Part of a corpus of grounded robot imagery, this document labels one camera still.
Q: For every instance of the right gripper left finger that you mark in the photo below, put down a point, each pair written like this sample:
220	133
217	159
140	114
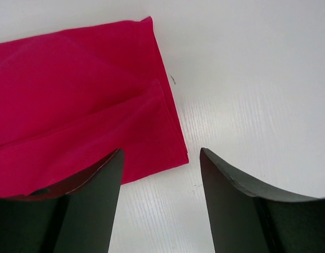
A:
73	215

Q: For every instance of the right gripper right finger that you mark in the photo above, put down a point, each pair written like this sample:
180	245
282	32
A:
249	215

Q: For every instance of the red t-shirt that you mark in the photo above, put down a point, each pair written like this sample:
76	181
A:
70	98

